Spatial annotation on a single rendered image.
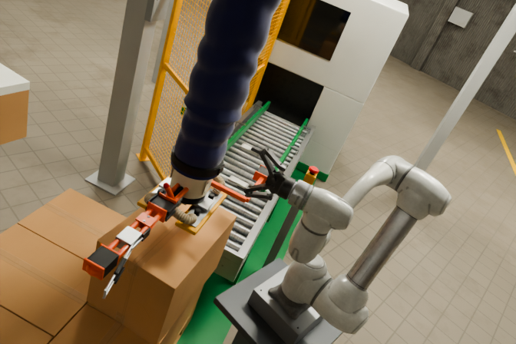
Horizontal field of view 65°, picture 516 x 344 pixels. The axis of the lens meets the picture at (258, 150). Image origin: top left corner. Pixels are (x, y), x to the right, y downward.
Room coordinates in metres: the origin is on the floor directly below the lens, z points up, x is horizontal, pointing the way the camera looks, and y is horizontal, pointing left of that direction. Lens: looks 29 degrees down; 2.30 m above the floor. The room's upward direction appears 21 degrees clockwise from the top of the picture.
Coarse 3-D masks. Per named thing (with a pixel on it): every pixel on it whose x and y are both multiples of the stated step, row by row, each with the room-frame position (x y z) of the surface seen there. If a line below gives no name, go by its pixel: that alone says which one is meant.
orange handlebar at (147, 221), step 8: (176, 184) 1.39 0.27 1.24; (216, 184) 1.50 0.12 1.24; (256, 184) 1.62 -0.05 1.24; (184, 192) 1.37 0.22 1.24; (224, 192) 1.49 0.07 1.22; (232, 192) 1.49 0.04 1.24; (240, 200) 1.48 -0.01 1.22; (248, 200) 1.48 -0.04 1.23; (144, 216) 1.14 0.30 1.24; (160, 216) 1.18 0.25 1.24; (136, 224) 1.09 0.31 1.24; (144, 224) 1.10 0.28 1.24; (152, 224) 1.12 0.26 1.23; (112, 248) 0.95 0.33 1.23; (128, 248) 0.98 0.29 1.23; (120, 256) 0.93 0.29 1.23; (88, 272) 0.84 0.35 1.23; (96, 272) 0.84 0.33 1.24
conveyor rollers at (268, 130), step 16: (256, 128) 3.62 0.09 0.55; (272, 128) 3.76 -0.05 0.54; (288, 128) 3.92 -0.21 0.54; (240, 144) 3.24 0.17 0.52; (256, 144) 3.32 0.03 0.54; (272, 144) 3.41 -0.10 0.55; (288, 144) 3.55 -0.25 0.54; (224, 160) 2.89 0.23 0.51; (240, 160) 2.96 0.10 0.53; (256, 160) 3.04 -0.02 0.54; (288, 160) 3.27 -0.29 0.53; (224, 176) 2.62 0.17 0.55; (240, 176) 2.70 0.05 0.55; (240, 192) 2.50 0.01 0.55; (224, 208) 2.25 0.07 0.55; (240, 208) 2.32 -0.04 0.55; (256, 208) 2.39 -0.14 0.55; (240, 240) 2.02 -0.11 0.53
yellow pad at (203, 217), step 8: (208, 192) 1.58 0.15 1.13; (216, 200) 1.54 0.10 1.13; (192, 208) 1.42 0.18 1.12; (216, 208) 1.50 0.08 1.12; (200, 216) 1.40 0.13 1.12; (208, 216) 1.42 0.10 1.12; (176, 224) 1.31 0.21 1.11; (184, 224) 1.31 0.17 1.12; (192, 224) 1.33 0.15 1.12; (200, 224) 1.35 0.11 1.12; (192, 232) 1.30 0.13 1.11
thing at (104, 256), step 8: (104, 248) 0.92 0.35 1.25; (88, 256) 0.87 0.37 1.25; (96, 256) 0.88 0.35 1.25; (104, 256) 0.89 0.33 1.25; (112, 256) 0.90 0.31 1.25; (88, 264) 0.85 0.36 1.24; (96, 264) 0.85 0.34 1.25; (104, 264) 0.87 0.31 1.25; (112, 264) 0.89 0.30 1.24; (104, 272) 0.86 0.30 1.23
